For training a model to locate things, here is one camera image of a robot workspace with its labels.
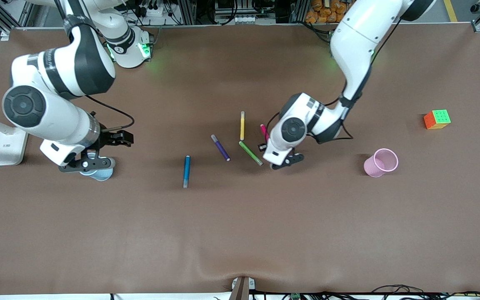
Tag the blue marker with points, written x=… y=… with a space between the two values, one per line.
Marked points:
x=186 y=171

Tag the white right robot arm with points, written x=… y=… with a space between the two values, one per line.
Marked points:
x=44 y=112

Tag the yellow marker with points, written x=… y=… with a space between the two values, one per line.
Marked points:
x=242 y=125

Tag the colourful puzzle cube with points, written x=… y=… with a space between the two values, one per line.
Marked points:
x=436 y=120

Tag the pink mesh cup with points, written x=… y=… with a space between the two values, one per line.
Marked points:
x=373 y=166

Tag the small green circuit board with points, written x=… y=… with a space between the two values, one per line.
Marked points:
x=295 y=296

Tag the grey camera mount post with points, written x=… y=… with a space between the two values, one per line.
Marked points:
x=241 y=288

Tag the purple marker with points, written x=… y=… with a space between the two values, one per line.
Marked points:
x=221 y=148

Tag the blue mesh cup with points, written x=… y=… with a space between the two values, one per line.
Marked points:
x=100 y=176

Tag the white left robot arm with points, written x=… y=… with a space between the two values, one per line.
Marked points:
x=356 y=37

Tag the green marker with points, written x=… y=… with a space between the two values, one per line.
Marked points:
x=250 y=153

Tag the white power strip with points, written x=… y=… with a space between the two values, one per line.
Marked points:
x=154 y=10

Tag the bag of orange snacks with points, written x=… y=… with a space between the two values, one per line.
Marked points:
x=321 y=12

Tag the pink marker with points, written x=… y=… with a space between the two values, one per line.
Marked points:
x=263 y=131

